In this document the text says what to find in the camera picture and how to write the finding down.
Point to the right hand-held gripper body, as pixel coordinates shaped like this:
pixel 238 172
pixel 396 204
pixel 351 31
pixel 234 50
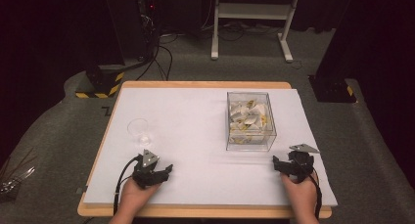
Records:
pixel 300 167

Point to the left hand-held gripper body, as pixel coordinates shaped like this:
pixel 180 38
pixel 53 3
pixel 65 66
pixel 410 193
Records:
pixel 148 176

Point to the pile of white yellow packets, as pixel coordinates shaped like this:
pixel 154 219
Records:
pixel 248 118

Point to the clear acrylic box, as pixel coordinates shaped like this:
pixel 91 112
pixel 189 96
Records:
pixel 249 95

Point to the person's left hand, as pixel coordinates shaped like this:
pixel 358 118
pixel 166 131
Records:
pixel 133 196

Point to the person's right hand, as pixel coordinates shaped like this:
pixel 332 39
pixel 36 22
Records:
pixel 303 194

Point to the clear glass cup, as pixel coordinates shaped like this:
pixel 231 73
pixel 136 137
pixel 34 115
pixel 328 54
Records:
pixel 139 129

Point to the white table mat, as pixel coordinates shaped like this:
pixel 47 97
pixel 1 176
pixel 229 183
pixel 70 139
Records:
pixel 189 126

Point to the gray tape piece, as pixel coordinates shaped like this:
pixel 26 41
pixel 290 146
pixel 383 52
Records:
pixel 81 190

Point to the black stand base yellow mark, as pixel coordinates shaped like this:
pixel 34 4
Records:
pixel 332 90

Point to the black yellow striped stand base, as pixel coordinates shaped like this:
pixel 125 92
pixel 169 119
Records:
pixel 104 82

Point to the white metal stand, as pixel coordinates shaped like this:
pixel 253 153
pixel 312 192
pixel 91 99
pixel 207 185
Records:
pixel 254 11

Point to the black equipment rack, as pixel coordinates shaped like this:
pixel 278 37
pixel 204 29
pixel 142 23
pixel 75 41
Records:
pixel 148 22

